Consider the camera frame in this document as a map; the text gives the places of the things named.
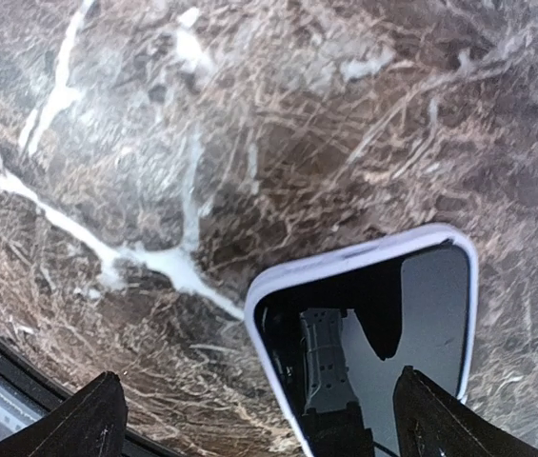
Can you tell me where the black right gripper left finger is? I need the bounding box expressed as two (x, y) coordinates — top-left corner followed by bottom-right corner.
(0, 371), (128, 457)

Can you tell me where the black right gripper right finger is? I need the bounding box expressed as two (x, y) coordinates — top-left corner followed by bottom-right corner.
(393, 366), (538, 457)

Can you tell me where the black smartphone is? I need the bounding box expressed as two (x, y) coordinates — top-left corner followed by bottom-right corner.
(253, 240), (470, 457)

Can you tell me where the white silicone phone case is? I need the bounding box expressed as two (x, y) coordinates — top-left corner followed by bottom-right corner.
(243, 222), (480, 457)

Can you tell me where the black table edge rail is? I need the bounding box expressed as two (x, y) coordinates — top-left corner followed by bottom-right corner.
(0, 340), (173, 456)

